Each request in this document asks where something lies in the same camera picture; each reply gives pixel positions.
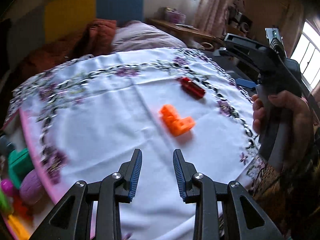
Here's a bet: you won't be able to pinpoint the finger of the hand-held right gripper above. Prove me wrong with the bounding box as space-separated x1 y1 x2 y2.
212 33 269 68
236 78 258 91

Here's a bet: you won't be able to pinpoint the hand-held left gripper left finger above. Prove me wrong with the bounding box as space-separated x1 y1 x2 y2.
30 149 143 240

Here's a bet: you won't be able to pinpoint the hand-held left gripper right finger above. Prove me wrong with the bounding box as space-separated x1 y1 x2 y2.
172 149 284 240

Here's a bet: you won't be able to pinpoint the dark red block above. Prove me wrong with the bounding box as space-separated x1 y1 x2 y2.
178 77 207 99

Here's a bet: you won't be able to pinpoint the orange plastic block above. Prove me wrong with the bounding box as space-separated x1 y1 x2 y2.
159 104 196 137

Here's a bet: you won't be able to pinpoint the white box with pink rim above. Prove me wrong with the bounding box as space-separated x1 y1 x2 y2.
0 109 97 240

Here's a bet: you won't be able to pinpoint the purple plastic block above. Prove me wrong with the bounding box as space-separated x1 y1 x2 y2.
19 169 43 205

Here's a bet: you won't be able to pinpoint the green plastic block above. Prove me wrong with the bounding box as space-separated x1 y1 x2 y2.
7 148 34 189

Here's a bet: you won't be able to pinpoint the person's right hand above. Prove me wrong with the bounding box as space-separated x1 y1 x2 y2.
252 90 314 170

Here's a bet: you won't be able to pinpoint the small side window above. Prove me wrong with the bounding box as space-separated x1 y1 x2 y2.
290 21 320 90

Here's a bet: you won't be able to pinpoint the beige curtain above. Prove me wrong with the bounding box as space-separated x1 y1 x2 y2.
194 0 235 34

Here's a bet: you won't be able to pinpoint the wooden desk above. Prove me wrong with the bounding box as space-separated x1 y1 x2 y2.
146 17 225 49

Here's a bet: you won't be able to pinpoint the white floral embroidered tablecloth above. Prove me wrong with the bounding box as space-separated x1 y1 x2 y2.
7 47 268 240

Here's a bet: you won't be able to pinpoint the purple storage box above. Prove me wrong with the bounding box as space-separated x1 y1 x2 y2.
164 7 187 24

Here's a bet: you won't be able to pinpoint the beige pillow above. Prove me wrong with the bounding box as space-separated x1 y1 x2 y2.
111 20 188 53

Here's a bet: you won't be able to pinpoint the yellow plastic piece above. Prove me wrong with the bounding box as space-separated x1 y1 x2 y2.
7 214 30 240

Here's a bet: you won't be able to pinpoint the rust-brown blanket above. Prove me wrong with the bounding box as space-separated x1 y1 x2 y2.
15 19 118 80

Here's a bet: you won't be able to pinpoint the grey yellow blue headboard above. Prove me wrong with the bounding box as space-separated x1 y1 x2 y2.
7 0 145 55

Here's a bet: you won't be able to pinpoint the magenta plastic ring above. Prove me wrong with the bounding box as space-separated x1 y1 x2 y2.
0 179 14 197

